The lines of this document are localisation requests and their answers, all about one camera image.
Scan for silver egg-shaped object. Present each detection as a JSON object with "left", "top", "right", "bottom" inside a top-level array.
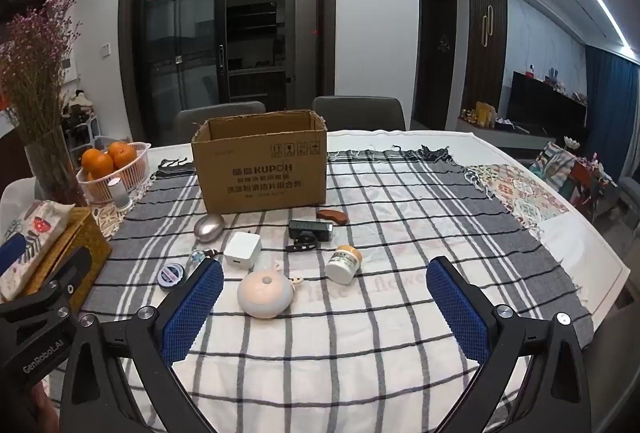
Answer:
[{"left": 194, "top": 213, "right": 226, "bottom": 243}]

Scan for small keychain charm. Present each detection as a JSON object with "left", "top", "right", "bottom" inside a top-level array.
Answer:
[{"left": 187, "top": 248, "right": 219, "bottom": 272}]

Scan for white charger plug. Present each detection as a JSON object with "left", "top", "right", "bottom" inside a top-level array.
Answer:
[{"left": 223, "top": 232, "right": 262, "bottom": 270}]

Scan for white jar with yellow lid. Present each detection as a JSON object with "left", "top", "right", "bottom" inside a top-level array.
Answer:
[{"left": 325, "top": 245, "right": 363, "bottom": 285}]

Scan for colourful patterned cloth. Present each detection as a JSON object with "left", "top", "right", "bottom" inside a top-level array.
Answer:
[{"left": 467, "top": 162, "right": 572, "bottom": 230}]

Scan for orange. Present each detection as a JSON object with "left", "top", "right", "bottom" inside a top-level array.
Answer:
[
  {"left": 81, "top": 148, "right": 115, "bottom": 176},
  {"left": 108, "top": 140, "right": 139, "bottom": 170}
]

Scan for black television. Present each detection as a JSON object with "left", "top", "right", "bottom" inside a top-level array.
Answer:
[{"left": 509, "top": 70, "right": 589, "bottom": 140}]

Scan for small round blue tin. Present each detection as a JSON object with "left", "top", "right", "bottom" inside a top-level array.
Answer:
[{"left": 156, "top": 262, "right": 187, "bottom": 288}]

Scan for white plastic fruit basket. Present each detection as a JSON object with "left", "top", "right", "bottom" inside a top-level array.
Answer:
[{"left": 75, "top": 141, "right": 153, "bottom": 205}]

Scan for black power adapter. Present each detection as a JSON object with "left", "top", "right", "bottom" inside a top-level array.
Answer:
[{"left": 288, "top": 219, "right": 335, "bottom": 243}]

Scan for white shoe rack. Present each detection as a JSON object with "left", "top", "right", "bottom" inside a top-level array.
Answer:
[{"left": 59, "top": 88, "right": 102, "bottom": 151}]

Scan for glass vase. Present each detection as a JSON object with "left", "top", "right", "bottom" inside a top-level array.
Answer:
[{"left": 23, "top": 125, "right": 89, "bottom": 210}]

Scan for curved brown wooden piece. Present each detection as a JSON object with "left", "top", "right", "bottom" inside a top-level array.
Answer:
[{"left": 316, "top": 208, "right": 350, "bottom": 227}]

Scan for dark slatted cabinet door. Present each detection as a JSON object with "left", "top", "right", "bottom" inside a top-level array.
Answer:
[{"left": 466, "top": 0, "right": 509, "bottom": 118}]

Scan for brown cardboard box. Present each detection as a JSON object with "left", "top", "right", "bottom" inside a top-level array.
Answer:
[{"left": 191, "top": 109, "right": 329, "bottom": 217}]

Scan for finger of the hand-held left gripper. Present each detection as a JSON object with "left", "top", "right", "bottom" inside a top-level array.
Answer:
[
  {"left": 30, "top": 245, "right": 96, "bottom": 314},
  {"left": 0, "top": 233, "right": 27, "bottom": 271}
]

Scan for yellow boxes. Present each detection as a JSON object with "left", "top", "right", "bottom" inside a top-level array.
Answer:
[{"left": 474, "top": 101, "right": 497, "bottom": 128}]

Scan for grey dining chair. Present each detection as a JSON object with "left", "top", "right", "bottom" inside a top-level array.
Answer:
[
  {"left": 312, "top": 95, "right": 406, "bottom": 132},
  {"left": 174, "top": 101, "right": 267, "bottom": 146}
]

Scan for round pale pink device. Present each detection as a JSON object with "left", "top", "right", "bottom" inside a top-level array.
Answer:
[{"left": 236, "top": 268, "right": 295, "bottom": 319}]

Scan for pile of colourful clothes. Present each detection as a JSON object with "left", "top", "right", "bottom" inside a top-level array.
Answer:
[{"left": 529, "top": 140, "right": 622, "bottom": 225}]

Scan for white television cabinet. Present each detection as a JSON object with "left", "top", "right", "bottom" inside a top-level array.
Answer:
[{"left": 456, "top": 115, "right": 552, "bottom": 160}]

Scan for dark glass sliding door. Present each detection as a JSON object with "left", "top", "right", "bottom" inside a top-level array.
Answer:
[{"left": 120, "top": 0, "right": 331, "bottom": 148}]

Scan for dried purple flowers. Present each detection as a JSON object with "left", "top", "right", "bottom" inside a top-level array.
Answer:
[{"left": 0, "top": 0, "right": 84, "bottom": 144}]

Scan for silver refrigerator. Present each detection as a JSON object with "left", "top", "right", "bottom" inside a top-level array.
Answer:
[{"left": 284, "top": 0, "right": 321, "bottom": 112}]

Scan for blue curtain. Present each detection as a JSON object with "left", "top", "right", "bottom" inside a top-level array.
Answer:
[{"left": 584, "top": 44, "right": 640, "bottom": 186}]

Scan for grey plaid tablecloth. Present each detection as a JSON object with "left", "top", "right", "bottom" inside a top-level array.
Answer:
[{"left": 80, "top": 144, "right": 596, "bottom": 433}]

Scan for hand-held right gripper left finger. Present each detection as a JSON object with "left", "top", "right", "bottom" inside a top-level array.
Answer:
[{"left": 60, "top": 258, "right": 225, "bottom": 433}]

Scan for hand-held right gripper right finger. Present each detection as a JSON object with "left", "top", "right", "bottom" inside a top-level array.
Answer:
[{"left": 425, "top": 255, "right": 592, "bottom": 433}]

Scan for dark wooden door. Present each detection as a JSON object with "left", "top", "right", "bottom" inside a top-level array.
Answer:
[{"left": 419, "top": 0, "right": 459, "bottom": 130}]

